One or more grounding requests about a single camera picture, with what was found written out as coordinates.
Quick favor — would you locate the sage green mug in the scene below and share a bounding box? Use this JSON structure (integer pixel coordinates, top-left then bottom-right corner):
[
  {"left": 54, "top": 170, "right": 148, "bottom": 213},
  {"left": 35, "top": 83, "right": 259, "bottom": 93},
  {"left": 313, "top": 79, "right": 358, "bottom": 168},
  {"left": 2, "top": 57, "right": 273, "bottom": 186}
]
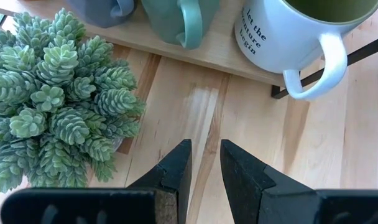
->
[{"left": 141, "top": 0, "right": 221, "bottom": 50}]

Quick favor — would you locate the grey-blue mug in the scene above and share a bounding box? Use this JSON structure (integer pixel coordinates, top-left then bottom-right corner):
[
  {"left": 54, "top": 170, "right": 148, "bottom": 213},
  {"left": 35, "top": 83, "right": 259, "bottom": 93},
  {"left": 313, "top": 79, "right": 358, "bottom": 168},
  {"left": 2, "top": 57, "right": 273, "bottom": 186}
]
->
[{"left": 63, "top": 0, "right": 139, "bottom": 29}]

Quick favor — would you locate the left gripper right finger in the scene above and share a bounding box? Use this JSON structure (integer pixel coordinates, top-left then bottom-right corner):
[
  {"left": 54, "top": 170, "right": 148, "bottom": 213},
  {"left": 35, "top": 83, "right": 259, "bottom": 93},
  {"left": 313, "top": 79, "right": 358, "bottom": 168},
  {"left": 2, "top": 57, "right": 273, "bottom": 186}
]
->
[{"left": 220, "top": 139, "right": 378, "bottom": 224}]

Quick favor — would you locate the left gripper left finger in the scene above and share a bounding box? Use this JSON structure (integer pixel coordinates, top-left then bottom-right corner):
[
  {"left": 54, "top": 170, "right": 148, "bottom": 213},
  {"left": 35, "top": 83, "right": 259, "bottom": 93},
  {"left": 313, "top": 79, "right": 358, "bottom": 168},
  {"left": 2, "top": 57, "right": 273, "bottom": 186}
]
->
[{"left": 1, "top": 139, "right": 193, "bottom": 224}]

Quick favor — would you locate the faux succulent in white pot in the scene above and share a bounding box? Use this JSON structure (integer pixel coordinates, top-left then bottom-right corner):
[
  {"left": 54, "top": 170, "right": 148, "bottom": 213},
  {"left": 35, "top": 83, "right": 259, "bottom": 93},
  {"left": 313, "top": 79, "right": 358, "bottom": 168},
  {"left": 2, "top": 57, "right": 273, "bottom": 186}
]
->
[{"left": 0, "top": 7, "right": 147, "bottom": 196}]

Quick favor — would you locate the olive green mug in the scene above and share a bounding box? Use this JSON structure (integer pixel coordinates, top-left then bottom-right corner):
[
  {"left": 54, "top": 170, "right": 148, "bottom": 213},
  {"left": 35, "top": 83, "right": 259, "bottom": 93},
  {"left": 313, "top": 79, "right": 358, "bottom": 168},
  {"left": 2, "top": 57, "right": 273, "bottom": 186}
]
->
[{"left": 234, "top": 0, "right": 378, "bottom": 101}]

